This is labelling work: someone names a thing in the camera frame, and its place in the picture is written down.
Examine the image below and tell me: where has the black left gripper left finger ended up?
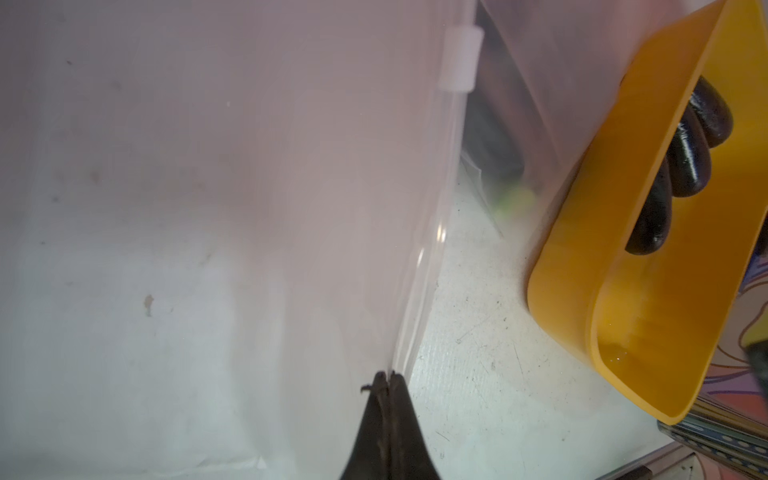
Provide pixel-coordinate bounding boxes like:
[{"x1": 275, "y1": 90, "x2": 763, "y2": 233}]
[{"x1": 341, "y1": 371, "x2": 390, "y2": 480}]

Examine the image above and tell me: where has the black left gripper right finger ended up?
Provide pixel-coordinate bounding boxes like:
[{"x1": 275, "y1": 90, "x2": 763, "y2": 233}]
[{"x1": 389, "y1": 372, "x2": 440, "y2": 480}]

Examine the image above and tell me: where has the clear zip-top bag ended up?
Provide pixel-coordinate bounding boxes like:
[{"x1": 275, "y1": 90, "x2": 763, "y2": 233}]
[
  {"x1": 1, "y1": 1, "x2": 482, "y2": 479},
  {"x1": 462, "y1": 1, "x2": 699, "y2": 239}
]

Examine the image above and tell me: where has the purple eggplant in tray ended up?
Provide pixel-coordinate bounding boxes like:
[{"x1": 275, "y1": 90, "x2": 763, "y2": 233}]
[
  {"x1": 625, "y1": 159, "x2": 672, "y2": 255},
  {"x1": 666, "y1": 106, "x2": 712, "y2": 198},
  {"x1": 689, "y1": 77, "x2": 734, "y2": 148}
]

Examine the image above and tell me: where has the yellow plastic tray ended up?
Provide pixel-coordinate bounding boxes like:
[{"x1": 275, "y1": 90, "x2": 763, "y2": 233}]
[{"x1": 527, "y1": 1, "x2": 767, "y2": 424}]

